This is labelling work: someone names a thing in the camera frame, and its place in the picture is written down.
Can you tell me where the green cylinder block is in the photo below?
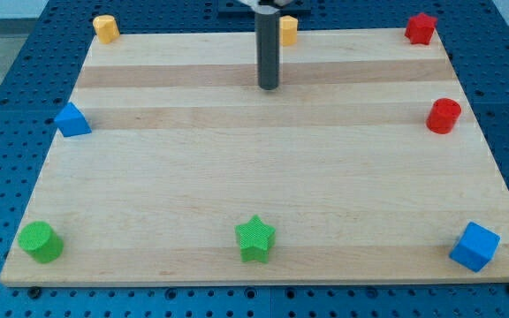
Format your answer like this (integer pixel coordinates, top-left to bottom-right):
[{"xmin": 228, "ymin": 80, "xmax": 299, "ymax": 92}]
[{"xmin": 18, "ymin": 221, "xmax": 64, "ymax": 264}]

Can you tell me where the red star block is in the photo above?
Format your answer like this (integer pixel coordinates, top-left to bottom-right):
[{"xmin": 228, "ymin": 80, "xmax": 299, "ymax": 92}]
[{"xmin": 405, "ymin": 12, "xmax": 437, "ymax": 45}]

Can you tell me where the yellow hexagon block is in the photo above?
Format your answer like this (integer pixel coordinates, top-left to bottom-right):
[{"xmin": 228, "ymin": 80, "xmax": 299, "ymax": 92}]
[{"xmin": 279, "ymin": 15, "xmax": 298, "ymax": 47}]

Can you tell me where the yellow heart block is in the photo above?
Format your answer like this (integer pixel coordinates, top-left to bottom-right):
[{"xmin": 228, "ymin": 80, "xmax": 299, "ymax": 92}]
[{"xmin": 92, "ymin": 15, "xmax": 120, "ymax": 44}]

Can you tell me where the green star block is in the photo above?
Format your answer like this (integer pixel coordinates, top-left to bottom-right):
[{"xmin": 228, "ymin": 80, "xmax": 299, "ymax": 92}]
[{"xmin": 234, "ymin": 215, "xmax": 276, "ymax": 263}]

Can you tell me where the blue cube block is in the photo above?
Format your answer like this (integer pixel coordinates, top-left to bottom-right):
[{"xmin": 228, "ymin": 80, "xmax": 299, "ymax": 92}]
[{"xmin": 449, "ymin": 222, "xmax": 501, "ymax": 272}]

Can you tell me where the red cylinder block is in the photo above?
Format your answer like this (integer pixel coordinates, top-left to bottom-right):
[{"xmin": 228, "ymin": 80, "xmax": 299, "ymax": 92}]
[{"xmin": 426, "ymin": 98, "xmax": 462, "ymax": 134}]

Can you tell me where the blue triangle block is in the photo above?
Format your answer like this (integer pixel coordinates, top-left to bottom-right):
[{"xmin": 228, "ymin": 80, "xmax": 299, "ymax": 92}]
[{"xmin": 54, "ymin": 102, "xmax": 92, "ymax": 137}]

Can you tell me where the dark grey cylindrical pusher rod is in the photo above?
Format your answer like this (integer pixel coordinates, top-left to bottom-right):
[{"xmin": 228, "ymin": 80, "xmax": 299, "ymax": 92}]
[{"xmin": 254, "ymin": 6, "xmax": 280, "ymax": 90}]

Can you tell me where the light wooden board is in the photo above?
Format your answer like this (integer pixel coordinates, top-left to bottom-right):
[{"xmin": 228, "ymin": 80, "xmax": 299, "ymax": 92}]
[{"xmin": 0, "ymin": 28, "xmax": 509, "ymax": 287}]

